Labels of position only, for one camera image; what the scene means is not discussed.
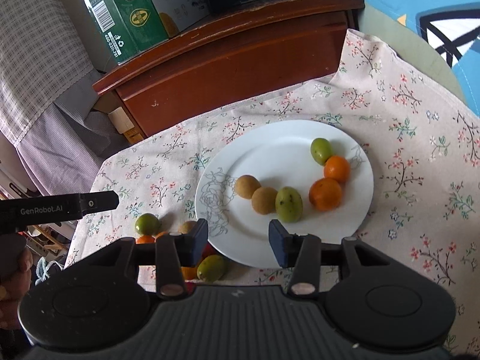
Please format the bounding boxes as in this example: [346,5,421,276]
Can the brown longan pile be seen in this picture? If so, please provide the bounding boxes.
[177,220,197,234]
[250,187,278,215]

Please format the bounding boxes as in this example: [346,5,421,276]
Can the small orange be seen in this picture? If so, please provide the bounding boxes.
[324,155,351,184]
[136,235,155,245]

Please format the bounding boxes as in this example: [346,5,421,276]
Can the small green round fruit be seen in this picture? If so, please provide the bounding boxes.
[310,137,334,166]

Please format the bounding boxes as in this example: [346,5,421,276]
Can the person's left hand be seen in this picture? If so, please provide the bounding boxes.
[0,248,32,330]

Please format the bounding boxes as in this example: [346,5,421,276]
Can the large orange in pile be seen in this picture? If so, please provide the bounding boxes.
[181,267,198,281]

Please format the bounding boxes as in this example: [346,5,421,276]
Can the red cherry tomato upper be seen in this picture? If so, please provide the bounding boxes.
[202,242,218,259]

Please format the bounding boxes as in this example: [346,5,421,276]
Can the white floral plate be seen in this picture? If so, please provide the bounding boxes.
[194,120,374,268]

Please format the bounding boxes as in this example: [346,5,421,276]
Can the brown longan on plate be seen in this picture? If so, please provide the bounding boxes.
[234,175,261,200]

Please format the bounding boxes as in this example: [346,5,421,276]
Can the small cardboard box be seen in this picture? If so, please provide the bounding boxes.
[94,92,146,145]

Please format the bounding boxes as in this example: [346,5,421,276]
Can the floral tablecloth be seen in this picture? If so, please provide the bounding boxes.
[67,30,479,355]

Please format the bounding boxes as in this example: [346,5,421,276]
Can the checked grey fabric cover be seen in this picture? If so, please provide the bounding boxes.
[0,0,125,196]

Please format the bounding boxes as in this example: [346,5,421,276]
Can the red-brown wooden cabinet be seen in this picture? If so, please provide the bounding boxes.
[94,0,365,137]

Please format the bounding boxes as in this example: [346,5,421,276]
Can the green cardboard box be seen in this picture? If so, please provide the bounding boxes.
[83,0,208,65]

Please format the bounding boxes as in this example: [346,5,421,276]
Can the blue cartoon cushion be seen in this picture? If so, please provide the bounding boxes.
[365,0,479,114]

